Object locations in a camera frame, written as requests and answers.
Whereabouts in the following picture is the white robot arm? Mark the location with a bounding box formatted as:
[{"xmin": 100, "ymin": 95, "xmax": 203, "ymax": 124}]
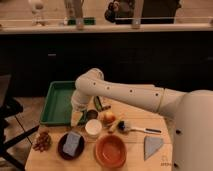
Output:
[{"xmin": 71, "ymin": 68, "xmax": 213, "ymax": 171}]

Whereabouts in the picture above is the small dark metal cup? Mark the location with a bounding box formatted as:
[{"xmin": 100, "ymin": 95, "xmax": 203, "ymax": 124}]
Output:
[{"xmin": 86, "ymin": 109, "xmax": 98, "ymax": 120}]

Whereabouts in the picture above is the white cup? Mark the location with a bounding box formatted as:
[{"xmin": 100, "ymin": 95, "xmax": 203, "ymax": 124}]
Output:
[{"xmin": 85, "ymin": 119, "xmax": 102, "ymax": 138}]

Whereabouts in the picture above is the green plastic tray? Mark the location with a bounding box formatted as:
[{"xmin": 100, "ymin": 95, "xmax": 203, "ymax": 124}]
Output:
[{"xmin": 40, "ymin": 81, "xmax": 75, "ymax": 126}]

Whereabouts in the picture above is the blue grey sponge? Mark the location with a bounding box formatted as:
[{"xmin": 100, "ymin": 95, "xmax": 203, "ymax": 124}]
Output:
[{"xmin": 63, "ymin": 132, "xmax": 81, "ymax": 156}]

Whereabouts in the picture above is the dark brown plate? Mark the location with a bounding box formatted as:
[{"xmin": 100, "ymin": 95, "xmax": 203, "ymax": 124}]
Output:
[{"xmin": 57, "ymin": 132, "xmax": 85, "ymax": 160}]

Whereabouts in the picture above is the red yellow apple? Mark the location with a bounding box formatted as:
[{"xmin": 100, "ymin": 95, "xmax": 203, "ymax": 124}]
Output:
[{"xmin": 104, "ymin": 111, "xmax": 116, "ymax": 123}]

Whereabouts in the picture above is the brown nut cluster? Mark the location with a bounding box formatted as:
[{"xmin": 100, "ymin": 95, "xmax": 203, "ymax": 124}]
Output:
[{"xmin": 33, "ymin": 132, "xmax": 51, "ymax": 152}]

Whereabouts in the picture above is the black bristle dish brush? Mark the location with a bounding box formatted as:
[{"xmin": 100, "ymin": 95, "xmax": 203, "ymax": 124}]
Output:
[{"xmin": 117, "ymin": 121, "xmax": 161, "ymax": 134}]

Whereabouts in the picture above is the orange bowl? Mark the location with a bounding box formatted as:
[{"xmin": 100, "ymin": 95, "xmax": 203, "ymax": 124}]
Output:
[{"xmin": 94, "ymin": 135, "xmax": 127, "ymax": 169}]

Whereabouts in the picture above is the black chair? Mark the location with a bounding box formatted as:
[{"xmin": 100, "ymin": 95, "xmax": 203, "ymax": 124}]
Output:
[{"xmin": 0, "ymin": 74, "xmax": 40, "ymax": 171}]

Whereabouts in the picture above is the grey folded cloth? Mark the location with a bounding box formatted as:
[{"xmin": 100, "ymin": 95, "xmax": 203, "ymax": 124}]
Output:
[{"xmin": 144, "ymin": 136, "xmax": 164, "ymax": 160}]

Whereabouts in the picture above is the green box on counter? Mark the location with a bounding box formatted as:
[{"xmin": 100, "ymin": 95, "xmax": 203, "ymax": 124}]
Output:
[{"xmin": 67, "ymin": 17, "xmax": 96, "ymax": 25}]

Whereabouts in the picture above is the dark counter cabinet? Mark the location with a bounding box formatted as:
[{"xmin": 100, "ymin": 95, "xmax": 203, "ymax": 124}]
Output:
[{"xmin": 0, "ymin": 31, "xmax": 213, "ymax": 97}]

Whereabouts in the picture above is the wooden handled brush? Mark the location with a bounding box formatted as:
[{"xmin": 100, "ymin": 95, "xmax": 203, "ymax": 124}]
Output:
[{"xmin": 108, "ymin": 117, "xmax": 123, "ymax": 133}]

